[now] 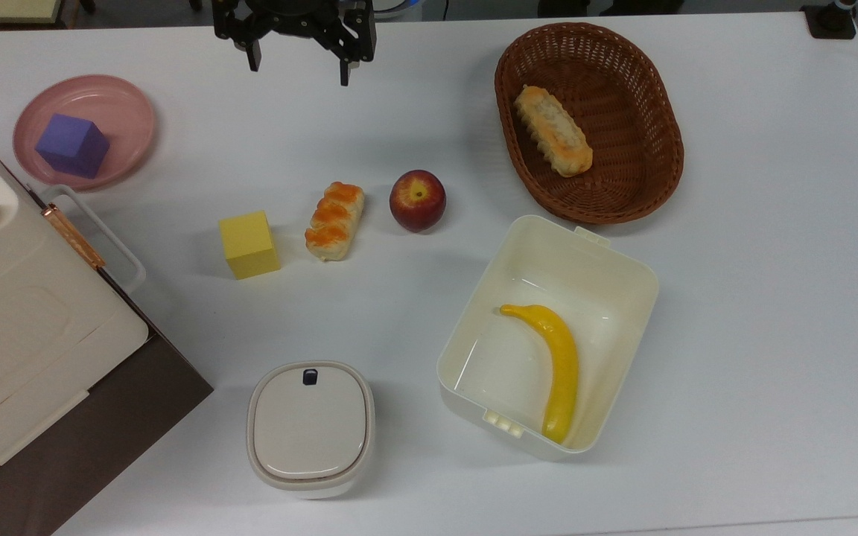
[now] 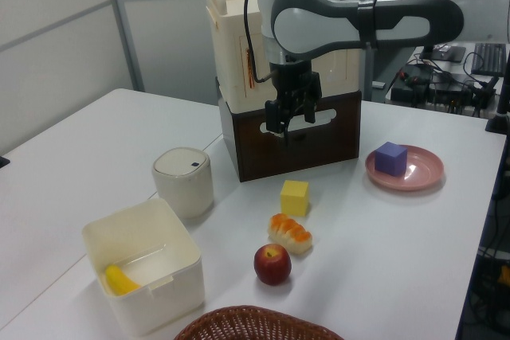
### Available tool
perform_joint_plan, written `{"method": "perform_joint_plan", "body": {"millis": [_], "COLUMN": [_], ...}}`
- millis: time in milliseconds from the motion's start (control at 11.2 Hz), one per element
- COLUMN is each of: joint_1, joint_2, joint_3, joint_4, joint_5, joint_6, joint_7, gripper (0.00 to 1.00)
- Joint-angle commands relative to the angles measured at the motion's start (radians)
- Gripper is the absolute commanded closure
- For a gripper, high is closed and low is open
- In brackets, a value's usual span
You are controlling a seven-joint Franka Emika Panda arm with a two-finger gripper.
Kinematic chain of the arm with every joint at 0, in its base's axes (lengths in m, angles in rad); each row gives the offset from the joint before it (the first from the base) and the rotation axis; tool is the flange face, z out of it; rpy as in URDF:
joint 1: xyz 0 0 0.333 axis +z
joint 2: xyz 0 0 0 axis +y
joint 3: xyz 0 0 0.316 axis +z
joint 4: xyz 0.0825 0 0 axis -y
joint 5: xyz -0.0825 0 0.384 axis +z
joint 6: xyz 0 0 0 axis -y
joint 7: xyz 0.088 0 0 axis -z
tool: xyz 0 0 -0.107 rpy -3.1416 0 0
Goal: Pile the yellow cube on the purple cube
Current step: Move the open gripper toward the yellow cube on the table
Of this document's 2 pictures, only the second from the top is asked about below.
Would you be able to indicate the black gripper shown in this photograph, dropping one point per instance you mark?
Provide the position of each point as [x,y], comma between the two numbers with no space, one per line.
[293,83]

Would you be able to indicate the yellow cube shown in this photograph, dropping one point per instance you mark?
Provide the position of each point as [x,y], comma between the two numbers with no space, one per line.
[294,198]

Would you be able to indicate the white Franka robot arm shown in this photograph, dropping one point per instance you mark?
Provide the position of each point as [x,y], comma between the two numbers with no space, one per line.
[318,25]

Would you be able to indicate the purple cube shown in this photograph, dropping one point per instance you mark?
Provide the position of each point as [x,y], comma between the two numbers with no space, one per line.
[390,159]

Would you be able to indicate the dark brown drawer box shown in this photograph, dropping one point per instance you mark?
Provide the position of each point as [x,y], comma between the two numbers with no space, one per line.
[326,145]

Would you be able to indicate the cream storage cabinet with door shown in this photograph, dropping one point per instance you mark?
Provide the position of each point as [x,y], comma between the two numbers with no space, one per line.
[231,57]

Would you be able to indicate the orange glazed toy bread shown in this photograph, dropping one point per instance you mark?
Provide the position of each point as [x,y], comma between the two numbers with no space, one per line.
[290,233]

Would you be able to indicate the cream lidded canister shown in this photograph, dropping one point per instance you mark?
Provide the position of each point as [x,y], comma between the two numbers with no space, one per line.
[183,184]

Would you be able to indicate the pink plate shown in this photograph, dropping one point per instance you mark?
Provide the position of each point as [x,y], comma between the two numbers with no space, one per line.
[424,169]

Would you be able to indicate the red toy apple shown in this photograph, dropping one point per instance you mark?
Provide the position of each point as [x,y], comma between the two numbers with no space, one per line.
[273,266]

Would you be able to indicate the black keyboard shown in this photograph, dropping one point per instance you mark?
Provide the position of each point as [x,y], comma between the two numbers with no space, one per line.
[489,59]

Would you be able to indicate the brown wicker basket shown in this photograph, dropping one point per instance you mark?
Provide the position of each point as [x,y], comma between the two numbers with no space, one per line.
[255,326]

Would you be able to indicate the cream open plastic box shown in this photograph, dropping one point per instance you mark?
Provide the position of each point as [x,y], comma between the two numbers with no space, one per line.
[159,304]

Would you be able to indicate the yellow toy banana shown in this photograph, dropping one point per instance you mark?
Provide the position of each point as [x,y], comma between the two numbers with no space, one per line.
[119,282]

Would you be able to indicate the black flat object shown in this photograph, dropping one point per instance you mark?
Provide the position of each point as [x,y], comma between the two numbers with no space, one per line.
[4,162]

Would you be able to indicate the grey partition frame post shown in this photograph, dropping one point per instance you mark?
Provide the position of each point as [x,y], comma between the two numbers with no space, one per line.
[125,25]

